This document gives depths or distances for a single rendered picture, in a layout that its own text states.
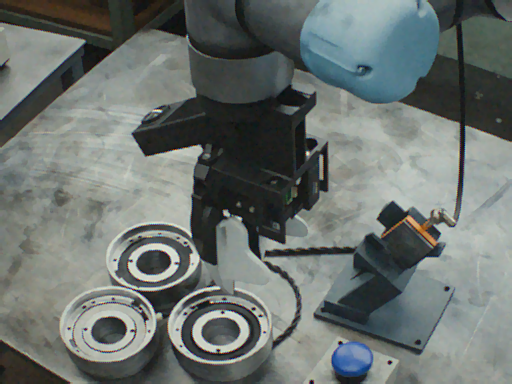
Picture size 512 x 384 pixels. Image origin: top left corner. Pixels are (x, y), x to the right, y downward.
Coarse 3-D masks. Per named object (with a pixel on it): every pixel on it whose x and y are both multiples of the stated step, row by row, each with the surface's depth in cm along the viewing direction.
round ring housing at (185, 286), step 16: (144, 224) 104; (160, 224) 104; (176, 224) 104; (128, 240) 104; (176, 240) 103; (192, 240) 102; (112, 256) 102; (144, 256) 103; (160, 256) 103; (176, 256) 102; (192, 256) 101; (112, 272) 98; (192, 272) 98; (128, 288) 97; (144, 288) 97; (160, 288) 96; (176, 288) 97; (192, 288) 99; (160, 304) 98; (176, 304) 100
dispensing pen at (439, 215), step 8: (440, 208) 87; (400, 216) 91; (416, 216) 89; (424, 216) 90; (432, 216) 87; (440, 216) 86; (448, 216) 86; (392, 224) 91; (424, 224) 88; (432, 224) 88; (448, 224) 86; (384, 232) 92; (432, 232) 89; (440, 232) 90; (360, 272) 97
